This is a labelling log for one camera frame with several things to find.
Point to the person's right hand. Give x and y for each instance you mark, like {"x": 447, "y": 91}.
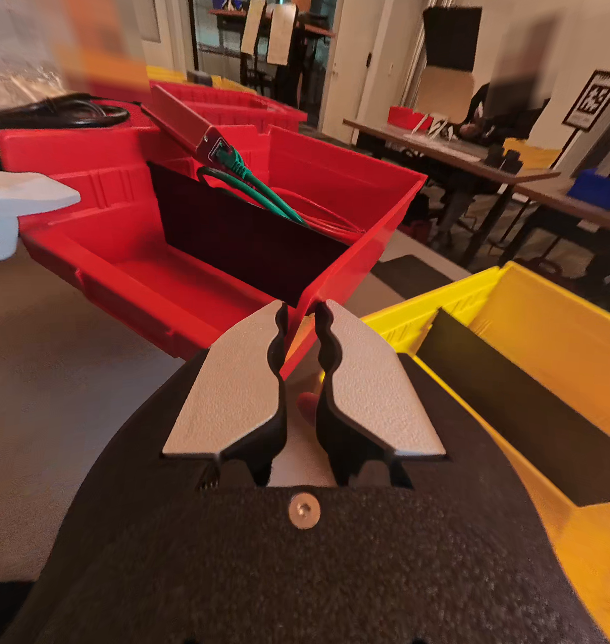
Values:
{"x": 307, "y": 407}

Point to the small red bin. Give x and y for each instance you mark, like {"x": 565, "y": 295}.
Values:
{"x": 403, "y": 118}

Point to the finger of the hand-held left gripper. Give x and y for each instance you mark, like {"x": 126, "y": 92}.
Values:
{"x": 28, "y": 196}

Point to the yellow plastic bin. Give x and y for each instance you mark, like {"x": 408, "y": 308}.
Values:
{"x": 166, "y": 74}
{"x": 561, "y": 327}

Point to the red ethernet splitter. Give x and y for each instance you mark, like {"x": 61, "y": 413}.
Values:
{"x": 184, "y": 120}

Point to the brown wooden desk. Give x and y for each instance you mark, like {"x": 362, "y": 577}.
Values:
{"x": 436, "y": 146}
{"x": 561, "y": 201}

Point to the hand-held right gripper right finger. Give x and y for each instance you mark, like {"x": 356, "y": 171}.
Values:
{"x": 380, "y": 397}

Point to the blue plastic bin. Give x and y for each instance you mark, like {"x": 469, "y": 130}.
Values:
{"x": 597, "y": 188}

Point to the black white marker tag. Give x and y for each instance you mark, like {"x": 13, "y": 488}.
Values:
{"x": 594, "y": 100}

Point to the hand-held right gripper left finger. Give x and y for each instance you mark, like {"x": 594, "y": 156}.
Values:
{"x": 224, "y": 397}

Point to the tan paper sheet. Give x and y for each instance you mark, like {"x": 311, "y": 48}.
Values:
{"x": 281, "y": 35}
{"x": 252, "y": 27}

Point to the white cabinet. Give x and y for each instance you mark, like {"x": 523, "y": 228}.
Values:
{"x": 350, "y": 75}

